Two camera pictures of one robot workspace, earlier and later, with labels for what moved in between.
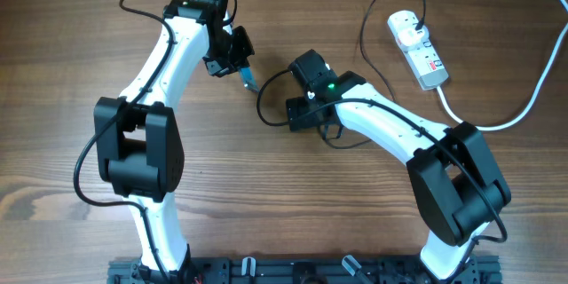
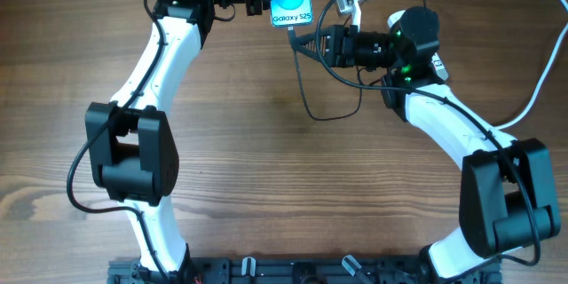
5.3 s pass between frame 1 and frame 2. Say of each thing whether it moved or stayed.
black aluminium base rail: stayed
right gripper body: moved
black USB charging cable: moved
